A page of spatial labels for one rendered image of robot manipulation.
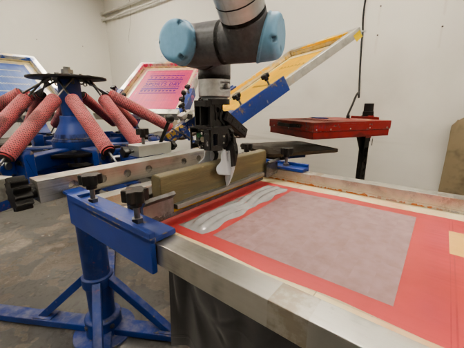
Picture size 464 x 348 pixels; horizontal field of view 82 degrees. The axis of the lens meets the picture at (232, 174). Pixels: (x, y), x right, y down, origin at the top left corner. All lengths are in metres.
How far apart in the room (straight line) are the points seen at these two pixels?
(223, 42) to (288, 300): 0.40
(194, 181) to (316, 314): 0.39
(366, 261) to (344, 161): 2.18
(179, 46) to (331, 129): 1.16
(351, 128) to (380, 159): 0.98
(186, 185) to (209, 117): 0.16
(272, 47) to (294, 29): 2.40
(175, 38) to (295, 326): 0.47
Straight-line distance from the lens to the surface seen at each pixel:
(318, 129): 1.49
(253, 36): 0.47
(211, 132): 0.59
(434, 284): 0.49
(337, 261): 0.47
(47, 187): 0.70
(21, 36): 4.82
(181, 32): 0.52
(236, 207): 0.63
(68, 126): 1.32
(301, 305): 0.32
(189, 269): 0.40
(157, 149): 0.88
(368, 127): 1.74
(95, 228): 0.59
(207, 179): 0.63
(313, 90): 2.70
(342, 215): 0.65
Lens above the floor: 1.20
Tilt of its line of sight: 15 degrees down
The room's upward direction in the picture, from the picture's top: straight up
